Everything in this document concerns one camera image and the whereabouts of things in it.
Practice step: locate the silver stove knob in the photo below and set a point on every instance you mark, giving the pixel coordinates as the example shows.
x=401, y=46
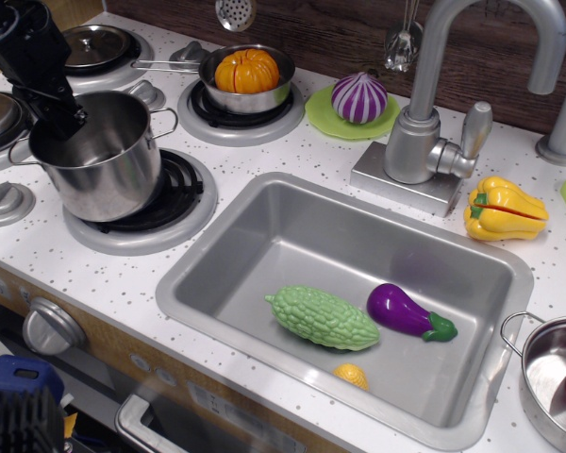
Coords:
x=151, y=96
x=189, y=57
x=16, y=202

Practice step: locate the grey sink basin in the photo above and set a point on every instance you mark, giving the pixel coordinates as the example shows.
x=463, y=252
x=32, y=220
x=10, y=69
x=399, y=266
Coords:
x=281, y=230

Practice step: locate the silver oven dial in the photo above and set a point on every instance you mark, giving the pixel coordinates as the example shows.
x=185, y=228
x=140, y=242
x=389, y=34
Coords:
x=49, y=330

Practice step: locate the orange toy pumpkin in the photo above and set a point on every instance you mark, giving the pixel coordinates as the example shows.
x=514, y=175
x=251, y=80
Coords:
x=247, y=71

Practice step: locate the large steel stock pot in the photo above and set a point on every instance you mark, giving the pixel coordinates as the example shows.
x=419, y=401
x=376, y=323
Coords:
x=111, y=167

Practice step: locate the yellow toy bell pepper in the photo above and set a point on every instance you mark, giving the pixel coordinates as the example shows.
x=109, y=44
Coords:
x=500, y=210

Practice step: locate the purple toy eggplant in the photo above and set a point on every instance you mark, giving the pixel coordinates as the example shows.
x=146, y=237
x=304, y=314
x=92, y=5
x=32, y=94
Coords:
x=391, y=307

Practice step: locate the hanging clear spoon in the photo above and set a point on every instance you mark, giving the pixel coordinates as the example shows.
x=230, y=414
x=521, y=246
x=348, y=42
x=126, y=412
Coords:
x=403, y=40

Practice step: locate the silver oven door handle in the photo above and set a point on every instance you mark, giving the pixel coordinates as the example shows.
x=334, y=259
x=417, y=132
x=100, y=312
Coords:
x=154, y=425

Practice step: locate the small steel saucepan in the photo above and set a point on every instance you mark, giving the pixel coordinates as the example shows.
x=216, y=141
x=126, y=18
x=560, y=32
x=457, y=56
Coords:
x=234, y=102

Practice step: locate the silver toy faucet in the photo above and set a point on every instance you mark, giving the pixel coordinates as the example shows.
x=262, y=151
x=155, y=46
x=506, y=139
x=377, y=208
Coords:
x=417, y=166

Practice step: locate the purple white toy onion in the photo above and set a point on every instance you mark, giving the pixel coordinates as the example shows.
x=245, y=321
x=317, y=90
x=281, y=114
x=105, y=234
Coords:
x=359, y=98

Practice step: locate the light green plate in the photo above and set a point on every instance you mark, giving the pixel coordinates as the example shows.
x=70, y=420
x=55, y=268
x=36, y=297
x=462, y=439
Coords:
x=321, y=115

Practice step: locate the yellow toy corn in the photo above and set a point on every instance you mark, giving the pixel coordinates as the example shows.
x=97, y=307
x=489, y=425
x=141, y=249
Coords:
x=352, y=374

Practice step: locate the steel pot lid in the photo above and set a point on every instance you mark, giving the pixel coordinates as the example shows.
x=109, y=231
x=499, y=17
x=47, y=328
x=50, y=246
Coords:
x=95, y=45

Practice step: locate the green toy bitter gourd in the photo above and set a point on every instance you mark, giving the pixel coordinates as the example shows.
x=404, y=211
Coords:
x=323, y=318

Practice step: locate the far left steel burner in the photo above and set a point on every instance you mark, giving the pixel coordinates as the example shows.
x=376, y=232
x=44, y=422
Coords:
x=15, y=122

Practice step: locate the back left stove burner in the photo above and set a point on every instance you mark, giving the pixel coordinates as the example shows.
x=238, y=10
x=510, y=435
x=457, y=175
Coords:
x=112, y=75

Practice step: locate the back right coil burner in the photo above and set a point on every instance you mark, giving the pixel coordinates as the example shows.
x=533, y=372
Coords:
x=200, y=118

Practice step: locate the steel pot at right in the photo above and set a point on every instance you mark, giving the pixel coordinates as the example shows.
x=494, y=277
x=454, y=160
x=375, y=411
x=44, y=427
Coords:
x=542, y=387

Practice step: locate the silver stove knob back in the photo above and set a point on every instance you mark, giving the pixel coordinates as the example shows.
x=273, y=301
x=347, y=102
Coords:
x=189, y=57

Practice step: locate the hanging perforated ladle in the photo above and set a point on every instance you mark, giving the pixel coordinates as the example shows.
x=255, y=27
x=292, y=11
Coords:
x=236, y=15

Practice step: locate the front black coil burner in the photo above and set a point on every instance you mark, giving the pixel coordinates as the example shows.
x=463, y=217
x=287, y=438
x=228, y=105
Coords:
x=183, y=206

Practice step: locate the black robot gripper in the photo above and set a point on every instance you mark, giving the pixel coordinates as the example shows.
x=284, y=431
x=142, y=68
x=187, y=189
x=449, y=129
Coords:
x=33, y=53

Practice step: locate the blue black clamp device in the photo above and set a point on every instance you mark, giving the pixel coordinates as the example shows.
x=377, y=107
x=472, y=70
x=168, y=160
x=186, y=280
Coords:
x=30, y=417

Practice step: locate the silver stove knob front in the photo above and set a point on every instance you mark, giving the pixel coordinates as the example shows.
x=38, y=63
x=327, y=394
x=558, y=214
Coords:
x=16, y=202

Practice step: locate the silver stove knob centre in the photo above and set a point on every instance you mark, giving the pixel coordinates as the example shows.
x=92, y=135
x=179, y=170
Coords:
x=151, y=96

